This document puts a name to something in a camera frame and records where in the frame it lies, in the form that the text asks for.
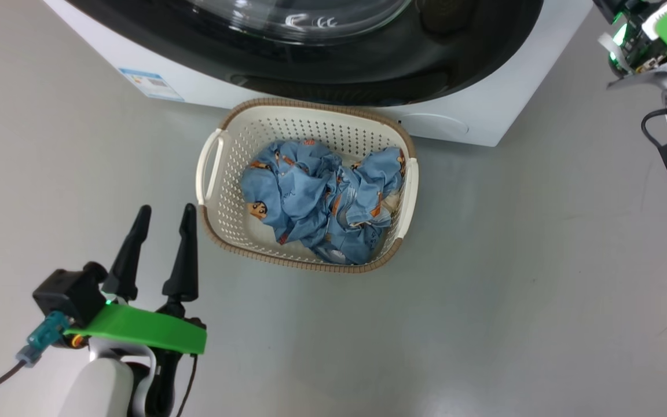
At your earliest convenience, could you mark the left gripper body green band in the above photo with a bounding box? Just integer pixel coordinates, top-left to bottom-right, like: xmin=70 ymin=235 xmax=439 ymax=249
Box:
xmin=64 ymin=298 xmax=207 ymax=355

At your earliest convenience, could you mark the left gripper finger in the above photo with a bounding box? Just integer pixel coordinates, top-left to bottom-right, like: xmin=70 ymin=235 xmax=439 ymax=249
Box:
xmin=102 ymin=204 xmax=152 ymax=302
xmin=163 ymin=203 xmax=199 ymax=303

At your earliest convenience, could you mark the black round glass washer door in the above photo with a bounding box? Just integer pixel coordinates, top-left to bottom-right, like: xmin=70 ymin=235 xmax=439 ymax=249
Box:
xmin=64 ymin=0 xmax=544 ymax=107

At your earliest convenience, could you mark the cream perforated laundry basket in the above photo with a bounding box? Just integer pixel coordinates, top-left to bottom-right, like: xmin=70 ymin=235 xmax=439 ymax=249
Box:
xmin=196 ymin=97 xmax=420 ymax=274

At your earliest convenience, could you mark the white front-load washing machine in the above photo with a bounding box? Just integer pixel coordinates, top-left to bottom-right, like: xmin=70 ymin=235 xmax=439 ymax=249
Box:
xmin=43 ymin=0 xmax=595 ymax=147

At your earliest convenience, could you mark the blue white energy label sticker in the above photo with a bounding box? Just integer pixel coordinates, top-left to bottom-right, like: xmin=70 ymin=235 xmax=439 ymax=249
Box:
xmin=118 ymin=68 xmax=185 ymax=103

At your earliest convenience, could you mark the left cable teal connector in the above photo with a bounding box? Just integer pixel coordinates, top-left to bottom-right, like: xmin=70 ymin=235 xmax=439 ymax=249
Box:
xmin=0 ymin=311 xmax=72 ymax=401

